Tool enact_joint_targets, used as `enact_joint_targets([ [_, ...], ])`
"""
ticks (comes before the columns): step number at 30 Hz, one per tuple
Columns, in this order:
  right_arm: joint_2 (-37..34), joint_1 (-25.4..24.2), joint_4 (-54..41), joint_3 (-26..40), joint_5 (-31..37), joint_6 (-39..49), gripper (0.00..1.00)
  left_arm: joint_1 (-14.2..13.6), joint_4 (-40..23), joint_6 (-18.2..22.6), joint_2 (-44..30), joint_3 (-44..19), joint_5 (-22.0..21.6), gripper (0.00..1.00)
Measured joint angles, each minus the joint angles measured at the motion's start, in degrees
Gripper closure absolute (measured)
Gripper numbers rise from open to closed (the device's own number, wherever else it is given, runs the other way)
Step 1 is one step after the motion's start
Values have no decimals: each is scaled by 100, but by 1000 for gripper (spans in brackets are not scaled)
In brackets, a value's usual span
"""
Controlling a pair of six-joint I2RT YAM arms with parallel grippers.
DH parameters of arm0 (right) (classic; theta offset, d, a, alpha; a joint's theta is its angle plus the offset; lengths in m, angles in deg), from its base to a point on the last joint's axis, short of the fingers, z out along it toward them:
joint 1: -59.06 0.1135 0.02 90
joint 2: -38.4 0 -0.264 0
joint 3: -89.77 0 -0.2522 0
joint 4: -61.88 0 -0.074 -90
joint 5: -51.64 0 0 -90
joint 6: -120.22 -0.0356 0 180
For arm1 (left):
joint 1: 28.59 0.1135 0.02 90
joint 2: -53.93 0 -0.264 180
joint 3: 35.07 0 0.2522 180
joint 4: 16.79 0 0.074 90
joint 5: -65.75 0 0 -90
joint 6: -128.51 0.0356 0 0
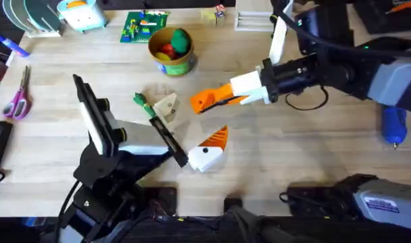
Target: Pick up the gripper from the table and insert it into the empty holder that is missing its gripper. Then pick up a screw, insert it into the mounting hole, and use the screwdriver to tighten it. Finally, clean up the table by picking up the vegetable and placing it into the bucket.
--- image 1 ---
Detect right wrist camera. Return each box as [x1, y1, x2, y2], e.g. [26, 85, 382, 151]
[294, 5, 355, 55]

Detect purple scissors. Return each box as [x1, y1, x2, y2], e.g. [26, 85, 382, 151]
[2, 65, 33, 121]

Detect black rail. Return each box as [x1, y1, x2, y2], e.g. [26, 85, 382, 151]
[0, 215, 411, 243]

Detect white slotted box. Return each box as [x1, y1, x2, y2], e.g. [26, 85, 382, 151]
[234, 9, 275, 33]

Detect green board with toy blocks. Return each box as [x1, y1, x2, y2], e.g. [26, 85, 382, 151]
[119, 9, 169, 45]

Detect rack with plates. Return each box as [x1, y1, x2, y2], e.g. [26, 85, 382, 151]
[1, 0, 66, 38]

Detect thin black cable loop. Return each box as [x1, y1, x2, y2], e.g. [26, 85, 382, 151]
[285, 85, 330, 112]

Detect light blue box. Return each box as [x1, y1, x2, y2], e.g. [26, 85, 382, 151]
[56, 0, 108, 34]

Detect right wrist upright plate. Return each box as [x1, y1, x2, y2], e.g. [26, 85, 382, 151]
[268, 0, 296, 65]

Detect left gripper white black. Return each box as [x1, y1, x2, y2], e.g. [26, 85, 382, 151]
[103, 92, 229, 173]

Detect wrist upright plate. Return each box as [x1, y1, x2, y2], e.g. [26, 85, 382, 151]
[268, 0, 296, 65]
[72, 74, 115, 158]

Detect tub with toy vegetables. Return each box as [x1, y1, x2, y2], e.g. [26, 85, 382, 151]
[147, 26, 198, 77]

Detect blue marker pen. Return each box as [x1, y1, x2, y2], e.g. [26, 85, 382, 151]
[0, 28, 31, 58]

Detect left wrist upright plate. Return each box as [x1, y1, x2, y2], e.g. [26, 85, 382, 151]
[72, 74, 115, 158]

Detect black box with orange part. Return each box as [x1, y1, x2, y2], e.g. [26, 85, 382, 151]
[352, 0, 411, 35]

